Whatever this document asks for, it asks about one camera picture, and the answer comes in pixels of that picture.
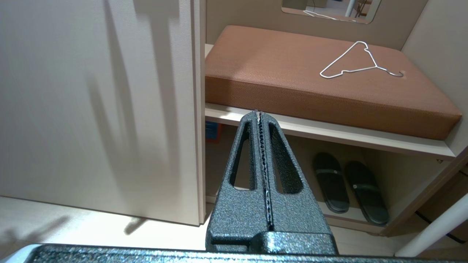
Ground white slanted bar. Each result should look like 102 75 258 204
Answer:
395 194 468 258

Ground small blue orange box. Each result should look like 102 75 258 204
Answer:
205 122 222 143

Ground white bench shelf board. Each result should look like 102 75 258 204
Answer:
205 44 456 161

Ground taupe framed wall mirror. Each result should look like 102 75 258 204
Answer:
207 0 428 50

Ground brown leather seat cushion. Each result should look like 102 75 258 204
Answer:
205 25 462 141

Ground beige room door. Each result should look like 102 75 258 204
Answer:
0 0 207 225

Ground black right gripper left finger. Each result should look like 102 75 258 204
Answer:
205 111 270 252

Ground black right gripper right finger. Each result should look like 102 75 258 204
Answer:
260 111 332 234

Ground white wire clothes hanger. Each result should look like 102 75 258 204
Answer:
320 41 404 79

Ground dark slipper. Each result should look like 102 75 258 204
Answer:
344 161 390 225
313 152 350 214

